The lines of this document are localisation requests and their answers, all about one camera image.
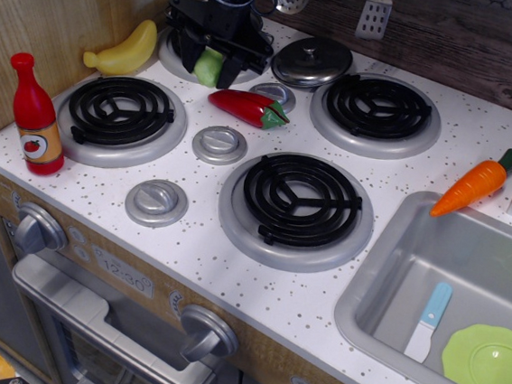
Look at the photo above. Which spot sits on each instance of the silver stovetop knob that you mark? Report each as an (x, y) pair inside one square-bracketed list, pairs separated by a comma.
[(278, 92), (156, 203), (219, 145)]

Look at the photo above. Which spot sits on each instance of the right oven dial knob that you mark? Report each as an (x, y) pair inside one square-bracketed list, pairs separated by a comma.
[(207, 334)]

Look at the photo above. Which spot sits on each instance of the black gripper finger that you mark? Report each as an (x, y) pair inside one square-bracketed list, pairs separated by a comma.
[(231, 67), (190, 50)]

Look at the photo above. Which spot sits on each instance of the red toy ketchup bottle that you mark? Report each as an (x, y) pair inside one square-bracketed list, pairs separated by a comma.
[(35, 120)]

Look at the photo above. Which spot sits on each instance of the silver pot lid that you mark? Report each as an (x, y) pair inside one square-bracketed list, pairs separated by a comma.
[(311, 62)]

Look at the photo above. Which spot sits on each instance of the green toy broccoli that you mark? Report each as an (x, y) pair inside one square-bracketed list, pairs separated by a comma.
[(208, 68)]

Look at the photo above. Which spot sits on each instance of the silver stovetop knob middle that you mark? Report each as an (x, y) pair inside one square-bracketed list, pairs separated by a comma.
[(219, 145)]

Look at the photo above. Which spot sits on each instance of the silver oven door handle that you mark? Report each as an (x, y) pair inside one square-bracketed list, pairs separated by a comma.
[(85, 313)]

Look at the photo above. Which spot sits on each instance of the orange toy carrot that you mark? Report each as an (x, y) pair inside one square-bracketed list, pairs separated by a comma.
[(478, 183)]

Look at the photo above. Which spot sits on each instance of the front left stove burner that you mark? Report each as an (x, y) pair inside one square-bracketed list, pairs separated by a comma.
[(115, 122)]

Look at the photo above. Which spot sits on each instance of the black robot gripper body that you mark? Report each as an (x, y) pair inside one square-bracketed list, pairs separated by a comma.
[(225, 26)]

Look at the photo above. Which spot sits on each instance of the back right stove burner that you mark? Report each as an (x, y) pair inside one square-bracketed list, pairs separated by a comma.
[(374, 116)]

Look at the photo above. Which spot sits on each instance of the oven dial knob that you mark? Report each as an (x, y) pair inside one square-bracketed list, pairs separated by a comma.
[(207, 334), (38, 230)]

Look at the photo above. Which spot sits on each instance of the hanging silver slotted spatula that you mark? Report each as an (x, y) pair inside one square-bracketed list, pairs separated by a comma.
[(373, 20)]

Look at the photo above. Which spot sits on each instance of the oven clock display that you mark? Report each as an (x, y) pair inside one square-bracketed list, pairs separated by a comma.
[(124, 272)]

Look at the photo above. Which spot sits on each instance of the left oven dial knob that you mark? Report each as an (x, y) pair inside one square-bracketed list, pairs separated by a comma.
[(38, 230)]

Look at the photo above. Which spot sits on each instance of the silver stovetop knob front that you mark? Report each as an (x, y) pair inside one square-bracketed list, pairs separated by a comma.
[(156, 203)]

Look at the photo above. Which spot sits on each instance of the yellow toy banana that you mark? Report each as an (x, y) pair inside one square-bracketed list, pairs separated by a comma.
[(127, 56)]

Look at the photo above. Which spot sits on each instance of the front right stove burner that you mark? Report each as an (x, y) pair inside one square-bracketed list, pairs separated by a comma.
[(295, 212)]

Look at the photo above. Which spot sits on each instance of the green toy plate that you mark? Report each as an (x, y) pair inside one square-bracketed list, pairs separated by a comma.
[(479, 354)]

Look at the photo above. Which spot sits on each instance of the silver stovetop knob back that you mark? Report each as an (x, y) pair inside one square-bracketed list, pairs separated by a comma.
[(278, 92)]

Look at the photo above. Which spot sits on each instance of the silver sink basin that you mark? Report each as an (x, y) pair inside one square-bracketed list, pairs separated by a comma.
[(466, 249)]

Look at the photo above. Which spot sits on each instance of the blue handled toy knife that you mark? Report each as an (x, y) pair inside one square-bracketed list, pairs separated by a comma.
[(419, 344)]

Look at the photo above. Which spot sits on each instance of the red toy chili pepper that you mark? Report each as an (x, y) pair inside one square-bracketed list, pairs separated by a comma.
[(259, 111)]

